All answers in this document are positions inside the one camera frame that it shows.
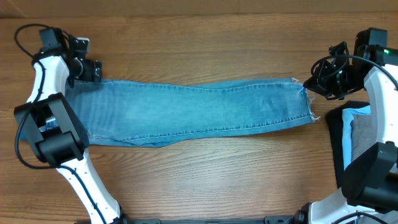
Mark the grey folded garment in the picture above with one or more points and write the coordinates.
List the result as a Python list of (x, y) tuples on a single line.
[(361, 135)]

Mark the blue denim jeans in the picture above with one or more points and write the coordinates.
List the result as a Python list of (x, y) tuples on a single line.
[(135, 114)]

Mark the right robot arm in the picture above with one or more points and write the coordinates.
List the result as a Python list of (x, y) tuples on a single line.
[(369, 187)]

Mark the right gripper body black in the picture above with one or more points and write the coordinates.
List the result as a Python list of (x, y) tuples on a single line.
[(337, 84)]

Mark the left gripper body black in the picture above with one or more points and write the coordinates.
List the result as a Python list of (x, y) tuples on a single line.
[(84, 70)]

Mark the light blue folded garment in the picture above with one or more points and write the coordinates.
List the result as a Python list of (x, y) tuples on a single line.
[(348, 117)]

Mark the black folded garment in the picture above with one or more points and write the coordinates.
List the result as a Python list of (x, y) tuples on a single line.
[(334, 120)]

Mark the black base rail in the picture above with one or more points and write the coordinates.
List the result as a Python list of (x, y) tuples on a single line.
[(266, 220)]

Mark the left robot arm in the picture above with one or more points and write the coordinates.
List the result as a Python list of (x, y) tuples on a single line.
[(50, 135)]

